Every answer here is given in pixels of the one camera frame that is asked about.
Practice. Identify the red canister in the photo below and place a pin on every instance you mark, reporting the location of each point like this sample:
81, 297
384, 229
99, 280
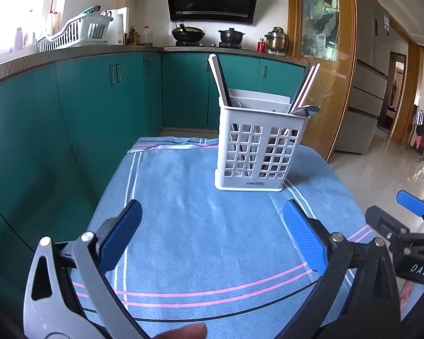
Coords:
260, 46

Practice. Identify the wood-framed glass door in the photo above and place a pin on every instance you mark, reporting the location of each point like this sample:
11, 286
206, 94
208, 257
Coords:
325, 60

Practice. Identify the dark red chopstick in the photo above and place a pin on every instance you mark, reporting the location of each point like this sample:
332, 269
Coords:
225, 84

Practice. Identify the white cutting board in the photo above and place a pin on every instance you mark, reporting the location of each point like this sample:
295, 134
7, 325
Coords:
122, 24

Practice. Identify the blue striped towel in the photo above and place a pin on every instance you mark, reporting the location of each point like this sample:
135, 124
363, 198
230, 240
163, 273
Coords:
198, 236

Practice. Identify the white plastic utensil holder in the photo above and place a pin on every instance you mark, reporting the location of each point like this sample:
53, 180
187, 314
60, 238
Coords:
258, 148

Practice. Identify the silver refrigerator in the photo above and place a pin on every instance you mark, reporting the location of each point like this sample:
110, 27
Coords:
367, 77

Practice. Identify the white dish rack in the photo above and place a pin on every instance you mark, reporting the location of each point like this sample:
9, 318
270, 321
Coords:
77, 31

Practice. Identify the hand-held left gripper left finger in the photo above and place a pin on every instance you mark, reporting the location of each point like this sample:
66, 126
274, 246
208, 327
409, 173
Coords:
122, 235

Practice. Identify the pink cloth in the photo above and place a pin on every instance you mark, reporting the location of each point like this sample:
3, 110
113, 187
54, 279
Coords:
417, 136

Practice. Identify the dark sauce bottle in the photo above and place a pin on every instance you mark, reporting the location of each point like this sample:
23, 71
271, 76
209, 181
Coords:
131, 38

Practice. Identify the stainless steel pot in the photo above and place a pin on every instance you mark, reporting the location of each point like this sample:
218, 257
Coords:
276, 40

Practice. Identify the person's left hand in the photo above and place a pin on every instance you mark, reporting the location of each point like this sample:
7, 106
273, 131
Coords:
183, 332

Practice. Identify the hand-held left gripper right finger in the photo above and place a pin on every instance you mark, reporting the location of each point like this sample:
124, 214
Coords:
305, 240

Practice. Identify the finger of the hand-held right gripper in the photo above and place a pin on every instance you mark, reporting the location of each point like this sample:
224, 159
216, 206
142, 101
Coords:
411, 201
383, 222

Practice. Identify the black lidded pot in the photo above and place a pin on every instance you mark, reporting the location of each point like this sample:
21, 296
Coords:
231, 36

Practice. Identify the black wok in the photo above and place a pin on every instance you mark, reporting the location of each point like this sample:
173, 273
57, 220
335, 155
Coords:
188, 34

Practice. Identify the purple bottle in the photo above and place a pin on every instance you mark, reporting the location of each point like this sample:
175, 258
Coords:
19, 40

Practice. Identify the white detergent bottle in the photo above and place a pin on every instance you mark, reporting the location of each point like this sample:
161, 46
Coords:
51, 23

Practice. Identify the gas stove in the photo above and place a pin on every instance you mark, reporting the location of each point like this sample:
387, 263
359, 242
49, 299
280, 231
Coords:
208, 45

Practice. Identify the kitchen window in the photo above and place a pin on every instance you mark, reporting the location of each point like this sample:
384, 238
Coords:
17, 7

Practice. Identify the clear oil bottle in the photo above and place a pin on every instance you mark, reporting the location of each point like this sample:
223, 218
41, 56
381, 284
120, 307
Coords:
147, 36

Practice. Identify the teal base cabinets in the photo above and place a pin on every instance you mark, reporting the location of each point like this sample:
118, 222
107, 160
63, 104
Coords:
74, 120

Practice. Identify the grey kitchen countertop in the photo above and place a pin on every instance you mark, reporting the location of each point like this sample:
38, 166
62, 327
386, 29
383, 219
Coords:
56, 56

